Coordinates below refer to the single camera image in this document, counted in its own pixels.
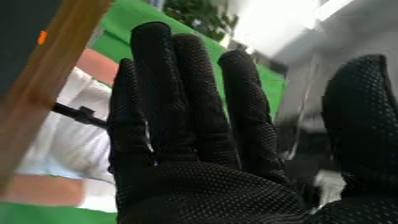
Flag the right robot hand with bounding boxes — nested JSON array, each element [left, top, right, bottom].
[[107, 21, 398, 224]]

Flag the person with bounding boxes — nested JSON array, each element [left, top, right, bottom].
[[0, 48, 121, 214]]

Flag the dark mat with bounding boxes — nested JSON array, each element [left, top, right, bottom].
[[0, 0, 64, 98]]

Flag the black stand pole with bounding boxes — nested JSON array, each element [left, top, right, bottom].
[[52, 102, 112, 130]]

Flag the green plant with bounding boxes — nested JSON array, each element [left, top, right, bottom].
[[162, 0, 240, 43]]

